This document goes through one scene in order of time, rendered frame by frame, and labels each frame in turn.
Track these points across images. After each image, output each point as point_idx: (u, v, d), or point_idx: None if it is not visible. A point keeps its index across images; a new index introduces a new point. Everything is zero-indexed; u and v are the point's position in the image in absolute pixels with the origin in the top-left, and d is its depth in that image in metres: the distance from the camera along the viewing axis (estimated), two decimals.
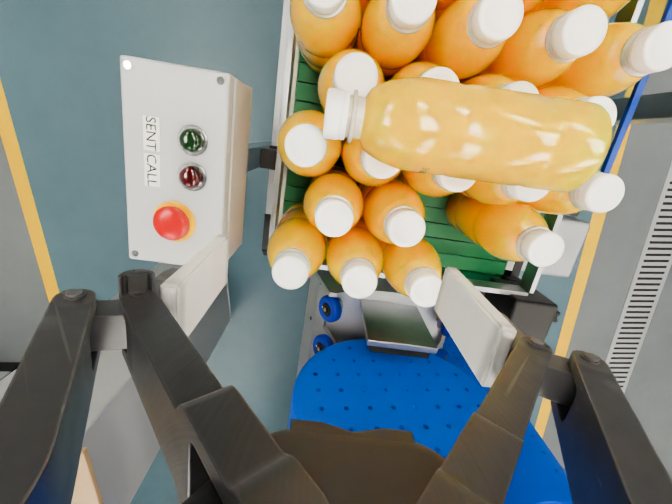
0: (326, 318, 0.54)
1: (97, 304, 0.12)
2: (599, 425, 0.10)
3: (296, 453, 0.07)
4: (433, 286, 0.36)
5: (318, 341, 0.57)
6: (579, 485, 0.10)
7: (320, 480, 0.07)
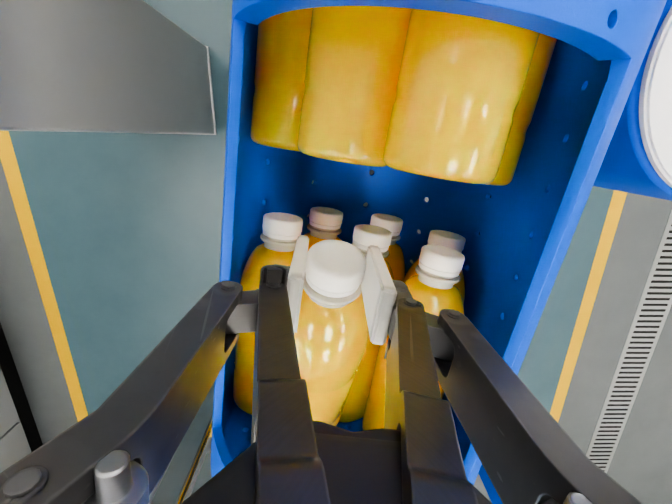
0: None
1: (240, 294, 0.15)
2: (487, 379, 0.11)
3: (296, 453, 0.07)
4: None
5: None
6: (479, 435, 0.11)
7: (320, 480, 0.07)
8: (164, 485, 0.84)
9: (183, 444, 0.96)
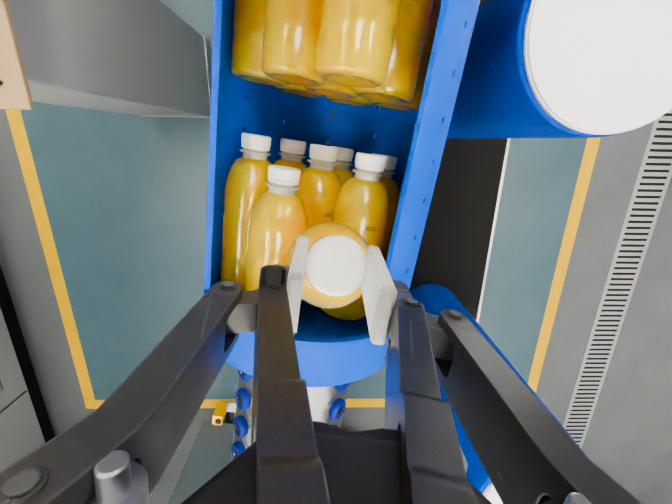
0: None
1: (240, 294, 0.15)
2: (487, 379, 0.11)
3: (296, 453, 0.07)
4: None
5: None
6: (479, 435, 0.11)
7: (320, 480, 0.07)
8: None
9: None
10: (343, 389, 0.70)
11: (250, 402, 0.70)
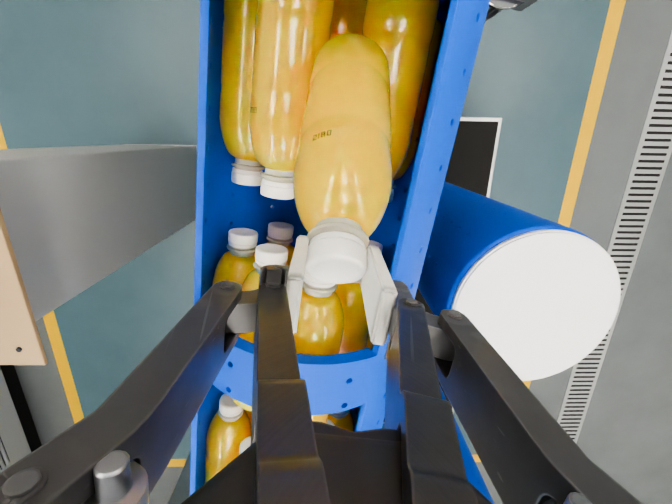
0: None
1: (239, 294, 0.15)
2: (488, 380, 0.11)
3: (296, 453, 0.07)
4: (344, 266, 0.21)
5: None
6: (479, 435, 0.11)
7: (320, 480, 0.07)
8: None
9: (176, 491, 1.17)
10: None
11: None
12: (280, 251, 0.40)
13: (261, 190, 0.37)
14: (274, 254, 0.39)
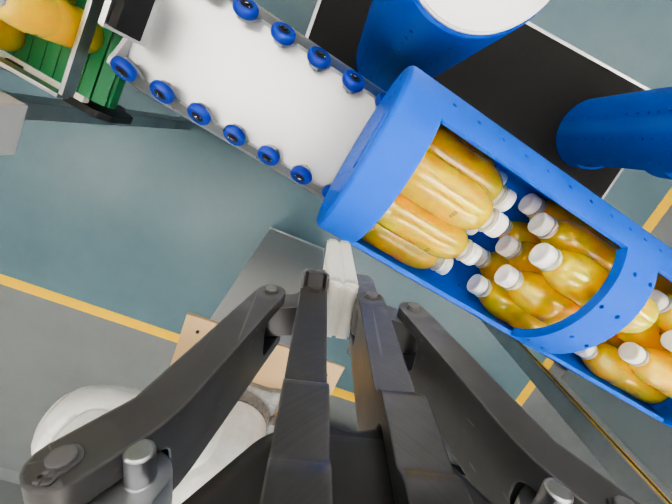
0: (127, 74, 0.62)
1: (282, 297, 0.15)
2: (454, 372, 0.11)
3: (296, 453, 0.07)
4: (503, 225, 0.51)
5: (153, 90, 0.63)
6: (448, 427, 0.11)
7: (320, 480, 0.07)
8: (555, 404, 1.12)
9: (535, 380, 1.23)
10: None
11: None
12: (508, 270, 0.58)
13: (467, 264, 0.57)
14: (509, 275, 0.57)
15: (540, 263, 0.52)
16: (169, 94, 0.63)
